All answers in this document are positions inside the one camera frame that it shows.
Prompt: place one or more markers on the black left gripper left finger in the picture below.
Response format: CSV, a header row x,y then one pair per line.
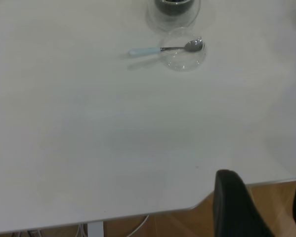
x,y
234,209

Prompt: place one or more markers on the clear glass lid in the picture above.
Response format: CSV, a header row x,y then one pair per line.
x,y
184,61

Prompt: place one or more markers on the glass bowl of coffee beans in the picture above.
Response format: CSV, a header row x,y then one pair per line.
x,y
157,21

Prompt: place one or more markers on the white table leg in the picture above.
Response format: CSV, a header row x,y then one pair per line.
x,y
96,229

